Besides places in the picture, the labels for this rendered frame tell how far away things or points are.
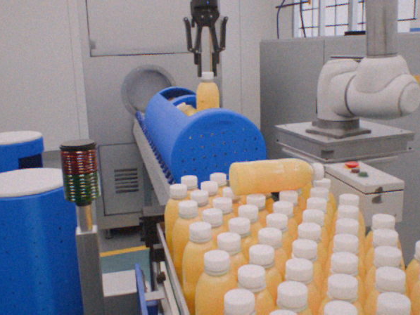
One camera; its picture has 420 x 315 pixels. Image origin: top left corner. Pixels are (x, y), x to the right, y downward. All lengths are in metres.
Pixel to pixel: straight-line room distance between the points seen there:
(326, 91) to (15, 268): 1.18
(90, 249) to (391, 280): 0.50
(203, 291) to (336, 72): 1.17
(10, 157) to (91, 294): 1.37
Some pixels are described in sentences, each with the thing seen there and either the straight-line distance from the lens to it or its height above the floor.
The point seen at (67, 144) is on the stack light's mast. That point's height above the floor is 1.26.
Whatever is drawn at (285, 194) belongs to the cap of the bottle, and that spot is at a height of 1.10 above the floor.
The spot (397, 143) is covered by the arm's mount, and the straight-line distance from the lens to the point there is 1.85.
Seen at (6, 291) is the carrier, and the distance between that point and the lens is 1.53.
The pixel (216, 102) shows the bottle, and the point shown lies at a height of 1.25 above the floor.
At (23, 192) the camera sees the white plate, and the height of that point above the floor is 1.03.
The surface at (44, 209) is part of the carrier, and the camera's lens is 1.41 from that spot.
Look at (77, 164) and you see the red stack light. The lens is 0.81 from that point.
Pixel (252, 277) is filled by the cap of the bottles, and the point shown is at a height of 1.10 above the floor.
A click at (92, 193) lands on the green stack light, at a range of 0.83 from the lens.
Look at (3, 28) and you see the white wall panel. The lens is 6.28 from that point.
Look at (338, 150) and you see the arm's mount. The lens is 1.70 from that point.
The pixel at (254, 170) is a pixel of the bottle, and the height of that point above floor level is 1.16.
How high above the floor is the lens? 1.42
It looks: 13 degrees down
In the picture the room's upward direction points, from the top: 2 degrees counter-clockwise
